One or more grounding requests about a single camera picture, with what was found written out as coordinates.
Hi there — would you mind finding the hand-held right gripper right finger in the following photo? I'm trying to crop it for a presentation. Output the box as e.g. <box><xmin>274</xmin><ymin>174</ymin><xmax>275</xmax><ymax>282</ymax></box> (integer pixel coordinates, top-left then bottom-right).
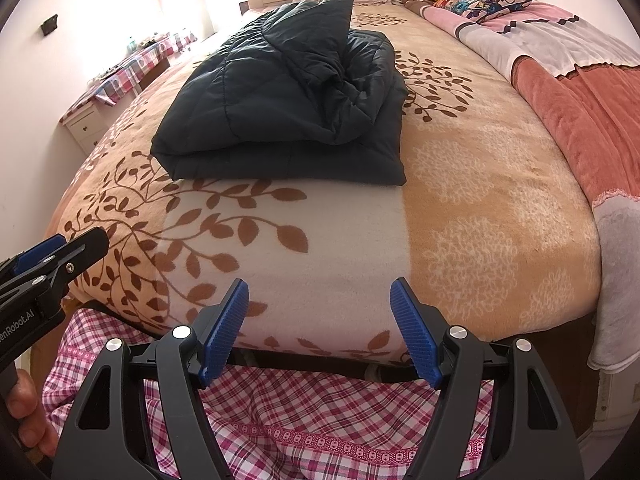
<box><xmin>390</xmin><ymin>277</ymin><xmax>586</xmax><ymax>480</ymax></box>

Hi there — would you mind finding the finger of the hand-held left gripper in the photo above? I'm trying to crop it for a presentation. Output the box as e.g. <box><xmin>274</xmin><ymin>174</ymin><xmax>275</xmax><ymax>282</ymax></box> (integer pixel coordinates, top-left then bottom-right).
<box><xmin>0</xmin><ymin>233</ymin><xmax>69</xmax><ymax>274</ymax></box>
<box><xmin>0</xmin><ymin>227</ymin><xmax>110</xmax><ymax>312</ymax></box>

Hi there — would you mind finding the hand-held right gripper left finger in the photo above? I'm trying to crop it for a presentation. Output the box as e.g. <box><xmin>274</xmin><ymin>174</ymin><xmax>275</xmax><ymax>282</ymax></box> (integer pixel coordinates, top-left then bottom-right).
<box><xmin>52</xmin><ymin>279</ymin><xmax>250</xmax><ymax>480</ymax></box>

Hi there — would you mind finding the dark teal puffer jacket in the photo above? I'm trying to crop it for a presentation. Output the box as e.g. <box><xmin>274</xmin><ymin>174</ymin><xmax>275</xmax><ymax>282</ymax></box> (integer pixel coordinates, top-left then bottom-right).
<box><xmin>150</xmin><ymin>0</ymin><xmax>408</xmax><ymax>187</ymax></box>

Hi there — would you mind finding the person's left hand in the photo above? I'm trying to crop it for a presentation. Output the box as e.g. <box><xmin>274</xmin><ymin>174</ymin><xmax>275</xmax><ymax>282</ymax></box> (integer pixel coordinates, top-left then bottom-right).
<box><xmin>7</xmin><ymin>367</ymin><xmax>59</xmax><ymax>457</ymax></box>

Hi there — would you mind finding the pink plaid cloth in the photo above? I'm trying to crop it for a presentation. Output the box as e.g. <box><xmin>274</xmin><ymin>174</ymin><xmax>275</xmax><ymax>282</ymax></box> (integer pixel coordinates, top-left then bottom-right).
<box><xmin>42</xmin><ymin>307</ymin><xmax>496</xmax><ymax>480</ymax></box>

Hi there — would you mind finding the beige leaf-print blanket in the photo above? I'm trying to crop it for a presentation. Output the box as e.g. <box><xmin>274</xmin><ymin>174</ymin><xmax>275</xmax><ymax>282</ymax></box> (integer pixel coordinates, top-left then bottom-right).
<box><xmin>42</xmin><ymin>0</ymin><xmax>603</xmax><ymax>361</ymax></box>

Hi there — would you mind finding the white drawer cabinet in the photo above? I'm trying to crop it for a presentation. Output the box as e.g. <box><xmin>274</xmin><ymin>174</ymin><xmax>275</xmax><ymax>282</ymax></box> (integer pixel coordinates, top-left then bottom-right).
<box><xmin>62</xmin><ymin>105</ymin><xmax>118</xmax><ymax>151</ymax></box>

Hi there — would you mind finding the plaid tablecloth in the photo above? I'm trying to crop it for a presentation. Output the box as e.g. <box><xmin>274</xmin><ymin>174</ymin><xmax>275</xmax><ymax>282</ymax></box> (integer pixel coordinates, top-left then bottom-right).
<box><xmin>59</xmin><ymin>27</ymin><xmax>198</xmax><ymax>123</ymax></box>

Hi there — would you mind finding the pink patchwork quilt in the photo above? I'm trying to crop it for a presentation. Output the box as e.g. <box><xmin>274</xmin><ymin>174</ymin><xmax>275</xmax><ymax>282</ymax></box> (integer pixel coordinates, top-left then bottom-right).
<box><xmin>395</xmin><ymin>0</ymin><xmax>640</xmax><ymax>371</ymax></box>

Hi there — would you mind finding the colourful printed pillow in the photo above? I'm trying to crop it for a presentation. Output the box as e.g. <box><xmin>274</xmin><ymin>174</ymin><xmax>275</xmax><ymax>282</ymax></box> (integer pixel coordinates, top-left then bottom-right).
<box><xmin>434</xmin><ymin>0</ymin><xmax>535</xmax><ymax>24</ymax></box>

